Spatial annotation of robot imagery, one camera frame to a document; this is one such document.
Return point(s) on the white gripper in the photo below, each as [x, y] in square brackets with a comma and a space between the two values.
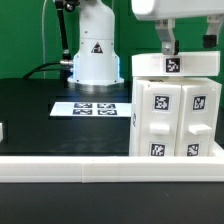
[147, 10]

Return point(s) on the white cabinet door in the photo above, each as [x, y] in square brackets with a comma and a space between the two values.
[197, 118]
[159, 115]

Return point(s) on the white cabinet body box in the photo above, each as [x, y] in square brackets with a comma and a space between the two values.
[136, 104]

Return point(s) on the white cabinet top block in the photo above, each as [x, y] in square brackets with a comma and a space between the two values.
[193, 64]

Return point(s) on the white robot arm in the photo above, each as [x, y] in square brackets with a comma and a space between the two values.
[96, 65]

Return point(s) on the white marker sheet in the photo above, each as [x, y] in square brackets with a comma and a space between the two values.
[84, 109]

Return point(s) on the white L-shaped fence rail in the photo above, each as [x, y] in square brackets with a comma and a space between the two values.
[112, 169]

